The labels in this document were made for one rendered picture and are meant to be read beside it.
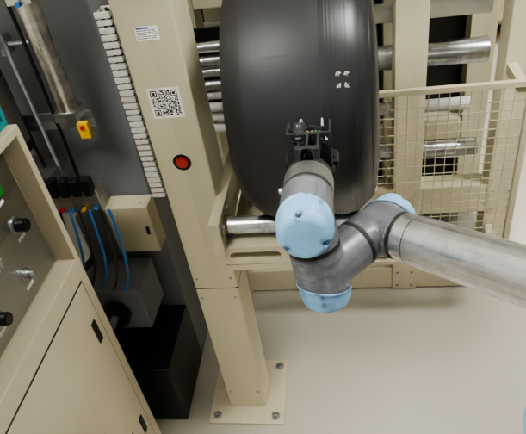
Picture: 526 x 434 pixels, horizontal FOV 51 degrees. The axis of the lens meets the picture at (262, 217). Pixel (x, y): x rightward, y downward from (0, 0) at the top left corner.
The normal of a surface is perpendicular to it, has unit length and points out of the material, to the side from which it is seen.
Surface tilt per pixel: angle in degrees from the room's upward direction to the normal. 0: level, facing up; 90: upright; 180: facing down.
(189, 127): 90
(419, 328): 0
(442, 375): 0
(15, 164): 90
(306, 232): 83
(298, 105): 68
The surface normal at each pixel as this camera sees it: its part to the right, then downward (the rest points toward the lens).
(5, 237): 0.99, -0.04
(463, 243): -0.55, -0.56
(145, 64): -0.10, 0.63
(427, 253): -0.79, 0.09
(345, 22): 0.10, -0.19
